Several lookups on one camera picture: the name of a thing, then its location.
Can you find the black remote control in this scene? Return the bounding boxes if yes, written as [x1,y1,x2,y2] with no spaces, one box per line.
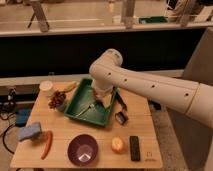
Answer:
[129,136,140,161]

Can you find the wooden table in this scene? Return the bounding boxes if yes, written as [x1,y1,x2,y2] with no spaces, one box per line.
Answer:
[10,89,163,169]

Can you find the green plastic tray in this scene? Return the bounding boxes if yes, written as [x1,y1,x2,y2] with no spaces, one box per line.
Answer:
[64,78,117,127]

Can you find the grey small plate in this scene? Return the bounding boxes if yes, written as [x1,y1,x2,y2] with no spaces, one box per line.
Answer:
[56,102,67,112]

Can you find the blue box on floor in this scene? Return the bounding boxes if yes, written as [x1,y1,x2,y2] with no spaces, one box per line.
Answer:
[15,109,31,127]

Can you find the blue sponge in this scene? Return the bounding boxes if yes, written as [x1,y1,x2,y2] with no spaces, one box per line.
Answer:
[18,122,42,141]

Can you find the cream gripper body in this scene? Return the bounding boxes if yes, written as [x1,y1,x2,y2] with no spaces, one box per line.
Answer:
[93,90,112,107]

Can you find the black cable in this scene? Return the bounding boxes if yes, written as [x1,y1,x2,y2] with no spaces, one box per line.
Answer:
[1,123,18,154]

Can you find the purple bowl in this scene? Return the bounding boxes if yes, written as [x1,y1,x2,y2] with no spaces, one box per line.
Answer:
[67,134,99,166]

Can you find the dark red grape bunch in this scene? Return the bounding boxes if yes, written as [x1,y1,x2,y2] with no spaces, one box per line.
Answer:
[48,91,66,109]

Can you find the white paper cup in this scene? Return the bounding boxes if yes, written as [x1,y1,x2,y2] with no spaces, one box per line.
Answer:
[39,81,54,97]

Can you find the yellow banana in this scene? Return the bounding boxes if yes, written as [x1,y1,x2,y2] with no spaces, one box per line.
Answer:
[63,82,78,93]

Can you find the black tape measure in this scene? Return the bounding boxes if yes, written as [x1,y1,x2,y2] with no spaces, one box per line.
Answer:
[115,93,128,125]

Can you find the yellow apple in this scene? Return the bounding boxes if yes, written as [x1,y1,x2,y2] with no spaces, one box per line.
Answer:
[111,137,124,153]

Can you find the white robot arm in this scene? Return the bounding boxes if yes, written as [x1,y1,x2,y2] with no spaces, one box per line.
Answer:
[89,49,213,129]

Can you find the silver fork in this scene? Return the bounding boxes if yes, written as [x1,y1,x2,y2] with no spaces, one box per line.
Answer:
[76,103,95,117]

